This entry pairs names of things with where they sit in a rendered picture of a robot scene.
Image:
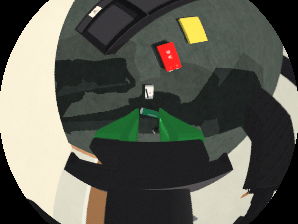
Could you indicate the red 9v battery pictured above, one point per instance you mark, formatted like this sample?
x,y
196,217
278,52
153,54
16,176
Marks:
x,y
169,56

